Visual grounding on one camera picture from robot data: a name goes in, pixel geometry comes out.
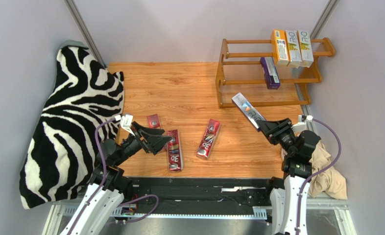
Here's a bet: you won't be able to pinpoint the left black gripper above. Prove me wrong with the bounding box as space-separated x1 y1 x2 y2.
114 121 172 166

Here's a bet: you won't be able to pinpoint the purple white R.O.C.S. toothpaste box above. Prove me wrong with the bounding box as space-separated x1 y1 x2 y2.
231 93 266 132

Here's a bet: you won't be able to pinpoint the red 3d toothpaste box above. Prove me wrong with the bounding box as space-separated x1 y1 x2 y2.
167 129 183 172
196 119 221 160

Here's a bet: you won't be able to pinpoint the orange white R.O.C.S. toothpaste box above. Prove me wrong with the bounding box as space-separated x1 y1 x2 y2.
297 30 314 68

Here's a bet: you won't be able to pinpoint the silver yellow R.O.C.S. toothpaste box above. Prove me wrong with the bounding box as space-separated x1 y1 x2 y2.
285 30 302 68

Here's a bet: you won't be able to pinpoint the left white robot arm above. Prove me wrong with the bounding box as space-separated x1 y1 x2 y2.
61 117 172 235

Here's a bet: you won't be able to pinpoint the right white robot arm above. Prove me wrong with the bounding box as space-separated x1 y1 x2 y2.
256 116 321 235

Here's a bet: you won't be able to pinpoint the orange wooden shelf rack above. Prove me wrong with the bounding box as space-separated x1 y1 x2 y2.
215 37 336 108

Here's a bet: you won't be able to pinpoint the small red toothpaste box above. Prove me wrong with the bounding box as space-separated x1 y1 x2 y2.
146 114 162 129

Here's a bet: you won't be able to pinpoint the beige crumpled cloth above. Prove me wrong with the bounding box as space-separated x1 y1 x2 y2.
309 142 348 200

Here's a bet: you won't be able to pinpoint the zebra pattern cushion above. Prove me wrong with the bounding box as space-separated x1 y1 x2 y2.
19 42 125 210

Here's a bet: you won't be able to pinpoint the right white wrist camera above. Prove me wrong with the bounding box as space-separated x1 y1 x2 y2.
292 115 313 133

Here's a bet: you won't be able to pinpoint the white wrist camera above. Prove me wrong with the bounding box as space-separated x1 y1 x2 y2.
292 115 313 133
120 114 134 135

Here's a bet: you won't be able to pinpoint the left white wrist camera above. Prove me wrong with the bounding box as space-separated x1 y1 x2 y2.
120 114 134 135

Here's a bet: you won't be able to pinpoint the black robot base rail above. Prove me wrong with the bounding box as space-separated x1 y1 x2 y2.
110 177 272 223

